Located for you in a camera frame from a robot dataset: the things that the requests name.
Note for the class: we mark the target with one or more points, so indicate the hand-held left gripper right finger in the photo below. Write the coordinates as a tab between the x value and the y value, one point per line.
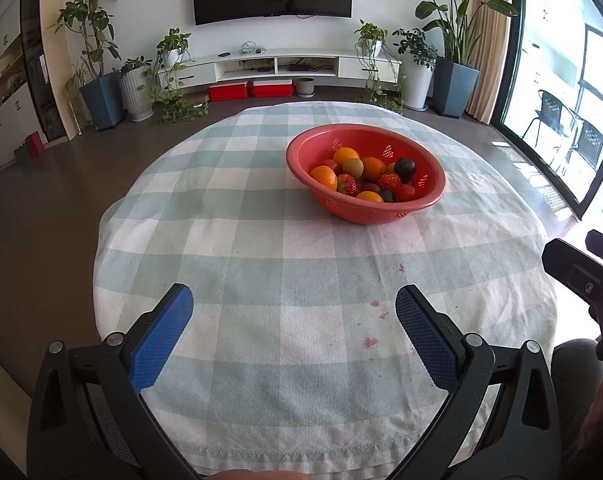
426	340

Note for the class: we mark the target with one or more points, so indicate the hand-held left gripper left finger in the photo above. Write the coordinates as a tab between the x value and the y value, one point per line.
161	340

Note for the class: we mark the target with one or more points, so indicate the red plastic colander bowl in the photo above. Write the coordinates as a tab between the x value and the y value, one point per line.
361	212

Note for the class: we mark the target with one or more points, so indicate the red tomato with stem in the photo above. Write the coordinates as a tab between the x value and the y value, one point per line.
406	192

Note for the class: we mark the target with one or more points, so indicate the small dark plum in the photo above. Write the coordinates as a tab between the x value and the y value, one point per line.
387	195

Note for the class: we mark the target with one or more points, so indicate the oblong red cherry tomato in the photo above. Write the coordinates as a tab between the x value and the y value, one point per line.
371	188

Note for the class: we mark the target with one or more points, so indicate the red strawberry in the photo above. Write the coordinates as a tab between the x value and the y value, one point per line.
346	185
389	180

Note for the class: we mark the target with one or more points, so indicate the large dark plum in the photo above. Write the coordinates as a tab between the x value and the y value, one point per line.
405	167

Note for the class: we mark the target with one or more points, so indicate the large deep orange mandarin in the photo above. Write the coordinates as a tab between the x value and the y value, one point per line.
374	167

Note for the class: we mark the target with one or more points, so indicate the tan kiwi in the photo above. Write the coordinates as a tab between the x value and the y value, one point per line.
353	166

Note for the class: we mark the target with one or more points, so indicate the round red tomato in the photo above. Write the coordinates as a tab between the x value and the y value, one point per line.
329	163

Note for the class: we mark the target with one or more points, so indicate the light orange mandarin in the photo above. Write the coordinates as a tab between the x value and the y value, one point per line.
346	153

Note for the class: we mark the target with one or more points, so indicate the black mesh chair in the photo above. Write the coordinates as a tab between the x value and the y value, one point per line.
108	427

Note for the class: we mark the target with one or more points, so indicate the black balcony chair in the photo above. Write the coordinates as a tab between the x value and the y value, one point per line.
551	115
589	142

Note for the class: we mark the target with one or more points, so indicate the checked green white tablecloth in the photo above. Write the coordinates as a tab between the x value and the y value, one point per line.
281	285

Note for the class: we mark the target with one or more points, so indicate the glass sliding door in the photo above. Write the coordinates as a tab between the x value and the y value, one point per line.
556	85

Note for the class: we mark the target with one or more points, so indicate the grey-blue square plant pot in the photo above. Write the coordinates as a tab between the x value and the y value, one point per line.
456	87

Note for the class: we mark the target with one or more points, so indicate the beige curtain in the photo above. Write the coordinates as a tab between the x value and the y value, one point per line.
494	40

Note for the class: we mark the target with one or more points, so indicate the small red box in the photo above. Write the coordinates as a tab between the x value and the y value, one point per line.
34	142

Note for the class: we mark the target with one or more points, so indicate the tall white plant pot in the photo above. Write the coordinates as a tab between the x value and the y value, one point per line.
416	85

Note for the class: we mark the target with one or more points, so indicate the white ribbed plant pot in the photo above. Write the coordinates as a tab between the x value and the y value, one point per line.
136	95

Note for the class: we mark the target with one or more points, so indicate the blue square plant pot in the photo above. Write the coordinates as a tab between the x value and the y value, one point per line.
101	100

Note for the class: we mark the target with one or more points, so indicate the red storage box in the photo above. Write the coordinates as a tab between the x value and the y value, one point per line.
272	89
227	92

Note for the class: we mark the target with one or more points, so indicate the schefflera plant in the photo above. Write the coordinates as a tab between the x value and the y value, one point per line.
416	47

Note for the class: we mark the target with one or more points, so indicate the small green potted plant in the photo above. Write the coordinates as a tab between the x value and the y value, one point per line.
131	65

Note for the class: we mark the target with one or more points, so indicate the large bird-of-paradise plant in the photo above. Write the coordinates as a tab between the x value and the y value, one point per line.
451	10

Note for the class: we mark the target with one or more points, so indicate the small grey plant pot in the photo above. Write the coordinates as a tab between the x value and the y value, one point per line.
305	86

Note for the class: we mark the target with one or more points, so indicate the white television cabinet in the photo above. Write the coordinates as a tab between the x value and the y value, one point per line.
356	66

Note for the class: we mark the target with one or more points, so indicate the trailing pothos plant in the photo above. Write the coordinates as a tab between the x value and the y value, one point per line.
371	35
174	42

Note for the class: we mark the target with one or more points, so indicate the black media device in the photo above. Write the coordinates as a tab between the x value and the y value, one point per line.
299	66

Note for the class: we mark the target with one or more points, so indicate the dark glass door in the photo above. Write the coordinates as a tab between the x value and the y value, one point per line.
38	60

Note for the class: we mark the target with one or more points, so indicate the tall leafy tree plant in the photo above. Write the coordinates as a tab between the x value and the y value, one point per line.
88	25

